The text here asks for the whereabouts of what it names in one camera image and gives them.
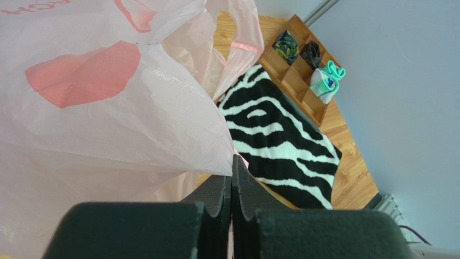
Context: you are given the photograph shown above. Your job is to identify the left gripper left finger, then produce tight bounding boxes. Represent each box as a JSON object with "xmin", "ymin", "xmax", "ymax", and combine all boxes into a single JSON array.
[{"xmin": 43, "ymin": 176, "xmax": 232, "ymax": 258}]

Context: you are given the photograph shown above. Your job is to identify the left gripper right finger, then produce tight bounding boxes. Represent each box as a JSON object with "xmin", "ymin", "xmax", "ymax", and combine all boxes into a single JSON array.
[{"xmin": 232, "ymin": 155, "xmax": 411, "ymax": 258}]

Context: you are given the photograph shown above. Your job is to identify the pink peach plastic bag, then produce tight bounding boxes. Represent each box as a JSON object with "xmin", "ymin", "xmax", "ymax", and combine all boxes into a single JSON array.
[{"xmin": 1, "ymin": 1, "xmax": 264, "ymax": 258}]

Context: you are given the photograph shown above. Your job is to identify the zebra striped cloth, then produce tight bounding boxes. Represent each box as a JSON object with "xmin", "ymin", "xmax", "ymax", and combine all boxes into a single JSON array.
[{"xmin": 217, "ymin": 64, "xmax": 342, "ymax": 209}]

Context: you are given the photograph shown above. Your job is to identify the mint white rolled sock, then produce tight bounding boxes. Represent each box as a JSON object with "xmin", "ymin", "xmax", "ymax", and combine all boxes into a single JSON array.
[{"xmin": 310, "ymin": 60, "xmax": 346, "ymax": 105}]

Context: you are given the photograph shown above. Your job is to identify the wooden divided tray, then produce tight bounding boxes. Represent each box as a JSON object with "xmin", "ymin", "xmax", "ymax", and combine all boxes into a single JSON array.
[{"xmin": 258, "ymin": 15, "xmax": 341, "ymax": 127}]

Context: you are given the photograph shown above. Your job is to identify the black rolled sock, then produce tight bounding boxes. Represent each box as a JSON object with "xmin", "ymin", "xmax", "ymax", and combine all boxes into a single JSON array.
[{"xmin": 300, "ymin": 40, "xmax": 322, "ymax": 71}]

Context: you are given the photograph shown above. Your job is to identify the dark patterned rolled sock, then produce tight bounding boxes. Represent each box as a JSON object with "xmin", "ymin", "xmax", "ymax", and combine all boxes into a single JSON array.
[{"xmin": 272, "ymin": 30, "xmax": 299, "ymax": 65}]

